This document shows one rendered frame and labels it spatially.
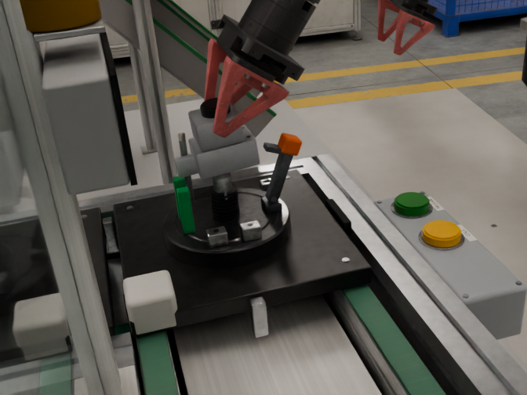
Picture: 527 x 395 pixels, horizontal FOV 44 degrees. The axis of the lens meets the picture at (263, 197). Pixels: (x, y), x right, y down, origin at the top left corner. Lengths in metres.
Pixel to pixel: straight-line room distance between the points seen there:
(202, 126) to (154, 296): 0.17
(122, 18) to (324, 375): 0.50
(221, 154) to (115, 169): 0.27
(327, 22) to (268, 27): 4.31
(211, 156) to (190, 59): 0.24
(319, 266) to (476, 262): 0.16
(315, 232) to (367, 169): 0.39
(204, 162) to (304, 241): 0.14
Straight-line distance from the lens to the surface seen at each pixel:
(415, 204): 0.77
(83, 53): 0.44
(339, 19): 4.96
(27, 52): 0.43
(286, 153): 0.70
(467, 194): 1.03
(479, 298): 0.65
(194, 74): 0.88
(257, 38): 0.64
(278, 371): 0.63
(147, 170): 1.16
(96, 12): 0.43
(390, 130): 1.25
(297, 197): 0.79
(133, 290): 0.63
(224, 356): 0.65
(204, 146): 0.66
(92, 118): 0.39
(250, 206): 0.74
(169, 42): 0.87
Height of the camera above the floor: 1.35
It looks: 29 degrees down
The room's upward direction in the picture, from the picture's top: 5 degrees counter-clockwise
